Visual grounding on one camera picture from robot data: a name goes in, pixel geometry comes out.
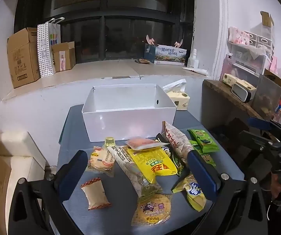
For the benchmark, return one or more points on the cream box with green print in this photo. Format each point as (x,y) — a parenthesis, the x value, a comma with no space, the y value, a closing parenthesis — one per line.
(238,80)

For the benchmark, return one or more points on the brown wrapper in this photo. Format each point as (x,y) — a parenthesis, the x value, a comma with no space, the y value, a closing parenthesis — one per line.
(142,61)

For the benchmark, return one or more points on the long white printed snack packet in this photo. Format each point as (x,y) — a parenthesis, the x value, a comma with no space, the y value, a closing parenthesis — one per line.
(128,169)

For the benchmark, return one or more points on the yellow snack packet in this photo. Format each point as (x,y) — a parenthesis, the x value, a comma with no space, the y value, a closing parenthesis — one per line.
(155,165)

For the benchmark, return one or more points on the round yellow cookie packet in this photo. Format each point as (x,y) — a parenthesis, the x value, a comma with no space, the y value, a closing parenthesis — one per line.
(152,210)

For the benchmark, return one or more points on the wooden side shelf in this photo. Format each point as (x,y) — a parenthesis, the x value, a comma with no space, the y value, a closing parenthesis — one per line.
(218,93)

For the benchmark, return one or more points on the white cushion block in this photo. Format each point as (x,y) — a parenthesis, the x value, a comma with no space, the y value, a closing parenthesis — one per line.
(18,151)

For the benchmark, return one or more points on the white drawer organizer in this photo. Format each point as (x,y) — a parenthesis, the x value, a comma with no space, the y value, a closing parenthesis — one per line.
(248,58)

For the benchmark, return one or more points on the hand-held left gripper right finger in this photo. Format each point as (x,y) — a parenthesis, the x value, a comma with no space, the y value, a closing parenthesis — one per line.
(201,173)

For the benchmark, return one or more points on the white dotted sheet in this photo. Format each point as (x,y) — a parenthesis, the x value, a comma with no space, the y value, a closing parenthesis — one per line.
(44,53)

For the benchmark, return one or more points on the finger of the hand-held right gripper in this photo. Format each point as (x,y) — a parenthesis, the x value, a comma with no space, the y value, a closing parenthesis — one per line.
(261,124)
(258,140)

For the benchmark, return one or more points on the white plastic bottle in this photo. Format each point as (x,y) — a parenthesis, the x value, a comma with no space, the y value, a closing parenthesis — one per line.
(192,60)

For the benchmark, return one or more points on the white cardboard box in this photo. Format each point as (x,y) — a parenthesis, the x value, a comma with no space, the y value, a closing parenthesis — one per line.
(125,124)

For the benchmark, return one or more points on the small beige red-edged packet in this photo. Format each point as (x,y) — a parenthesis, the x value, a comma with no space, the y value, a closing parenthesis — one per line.
(95,193)

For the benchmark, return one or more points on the round rice cracker packet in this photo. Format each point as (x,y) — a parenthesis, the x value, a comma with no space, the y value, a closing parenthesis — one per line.
(101,160)

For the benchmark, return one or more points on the yellow-green packet with blue label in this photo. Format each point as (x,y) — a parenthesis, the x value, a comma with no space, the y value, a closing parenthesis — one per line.
(194,195)

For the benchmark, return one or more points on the large cardboard box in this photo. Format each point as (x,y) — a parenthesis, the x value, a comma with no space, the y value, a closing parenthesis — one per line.
(23,58)

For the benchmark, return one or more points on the small cardboard box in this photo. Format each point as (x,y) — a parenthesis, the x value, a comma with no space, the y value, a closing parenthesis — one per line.
(63,56)

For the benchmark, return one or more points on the orange flat snack packet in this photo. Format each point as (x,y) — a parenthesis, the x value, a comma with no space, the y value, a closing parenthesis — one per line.
(143,142)

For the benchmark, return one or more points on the yellow tissue pack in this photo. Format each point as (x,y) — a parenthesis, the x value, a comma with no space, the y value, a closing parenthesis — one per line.
(179,100)

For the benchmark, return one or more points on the green seaweed snack packet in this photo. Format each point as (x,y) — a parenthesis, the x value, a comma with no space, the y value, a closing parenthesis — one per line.
(195,146)
(207,159)
(204,140)

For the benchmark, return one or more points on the dark window frame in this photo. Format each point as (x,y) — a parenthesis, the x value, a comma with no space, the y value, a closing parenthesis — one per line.
(121,17)

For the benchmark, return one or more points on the clear acrylic box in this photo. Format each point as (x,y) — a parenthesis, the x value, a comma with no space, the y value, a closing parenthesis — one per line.
(267,95)

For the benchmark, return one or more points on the small cardboard flap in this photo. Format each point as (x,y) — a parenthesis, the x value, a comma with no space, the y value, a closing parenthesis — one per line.
(267,19)

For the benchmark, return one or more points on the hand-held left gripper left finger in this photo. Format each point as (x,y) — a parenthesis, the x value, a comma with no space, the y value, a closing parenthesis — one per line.
(72,173)

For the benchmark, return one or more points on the pink curved object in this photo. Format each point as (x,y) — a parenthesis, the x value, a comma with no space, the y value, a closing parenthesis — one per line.
(150,40)
(179,43)

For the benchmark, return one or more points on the printed tissue box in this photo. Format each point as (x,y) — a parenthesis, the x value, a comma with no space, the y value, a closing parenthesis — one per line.
(167,53)

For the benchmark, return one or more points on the white paper bag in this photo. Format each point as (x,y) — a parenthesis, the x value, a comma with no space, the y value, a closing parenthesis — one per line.
(55,33)

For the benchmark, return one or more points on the white paper roll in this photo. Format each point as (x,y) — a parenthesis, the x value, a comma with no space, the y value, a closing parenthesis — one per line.
(195,71)

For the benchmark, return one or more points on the pink printed pack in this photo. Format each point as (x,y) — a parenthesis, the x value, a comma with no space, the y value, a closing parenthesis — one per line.
(238,35)

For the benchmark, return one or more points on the white and red snack packet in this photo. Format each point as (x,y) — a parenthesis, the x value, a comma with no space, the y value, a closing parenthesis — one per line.
(177,139)

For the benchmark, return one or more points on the grey and white desk clock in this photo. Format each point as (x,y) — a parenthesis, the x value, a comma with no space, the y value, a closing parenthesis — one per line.
(240,94)

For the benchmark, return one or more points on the yellow jelly cup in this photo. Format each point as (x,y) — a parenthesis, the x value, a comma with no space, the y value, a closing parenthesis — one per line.
(110,142)

